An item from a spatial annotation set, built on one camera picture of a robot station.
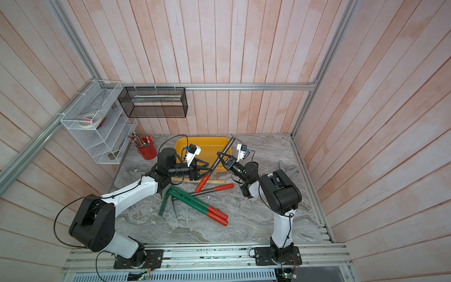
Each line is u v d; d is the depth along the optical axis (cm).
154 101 101
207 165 80
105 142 78
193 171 70
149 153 107
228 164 79
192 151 70
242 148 82
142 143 101
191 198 88
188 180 74
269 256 73
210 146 115
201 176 73
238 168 80
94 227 43
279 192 53
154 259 73
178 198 88
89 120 69
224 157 84
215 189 93
